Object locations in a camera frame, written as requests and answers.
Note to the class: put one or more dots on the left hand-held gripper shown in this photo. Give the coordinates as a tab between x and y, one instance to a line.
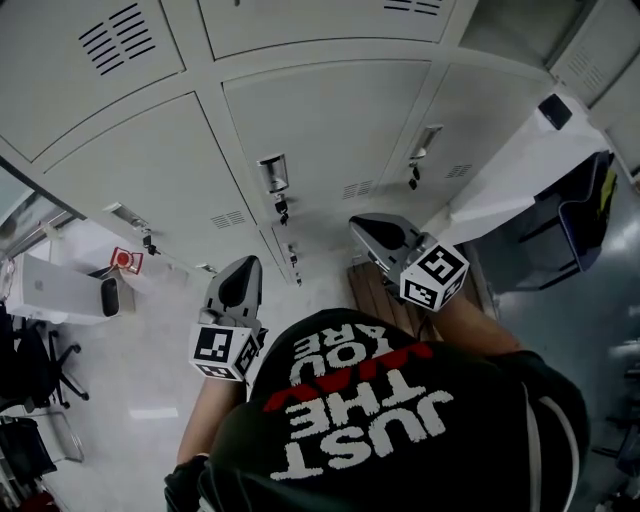
215	345

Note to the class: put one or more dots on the dark green printed shirt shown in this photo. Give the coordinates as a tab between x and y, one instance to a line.
400	425

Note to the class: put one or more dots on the white table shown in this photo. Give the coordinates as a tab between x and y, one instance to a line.
510	190

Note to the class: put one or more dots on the white appliance box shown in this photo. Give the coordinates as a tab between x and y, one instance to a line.
60	292

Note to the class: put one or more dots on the black bag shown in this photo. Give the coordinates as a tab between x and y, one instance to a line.
22	447

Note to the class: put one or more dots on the person's right forearm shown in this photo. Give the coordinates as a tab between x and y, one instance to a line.
480	330

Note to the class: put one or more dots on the black and yellow backpack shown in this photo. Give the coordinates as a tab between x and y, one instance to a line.
606	190

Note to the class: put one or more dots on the black office chair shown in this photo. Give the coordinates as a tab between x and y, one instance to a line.
35	365

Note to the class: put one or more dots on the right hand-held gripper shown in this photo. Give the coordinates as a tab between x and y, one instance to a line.
435	275

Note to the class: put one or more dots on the black phone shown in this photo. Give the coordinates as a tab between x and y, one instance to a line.
555	111

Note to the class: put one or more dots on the person's left forearm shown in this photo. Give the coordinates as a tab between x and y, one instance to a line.
210	415

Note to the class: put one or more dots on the blue chair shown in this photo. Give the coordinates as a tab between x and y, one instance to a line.
560	240

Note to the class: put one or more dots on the grey metal locker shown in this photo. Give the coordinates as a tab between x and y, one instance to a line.
320	115

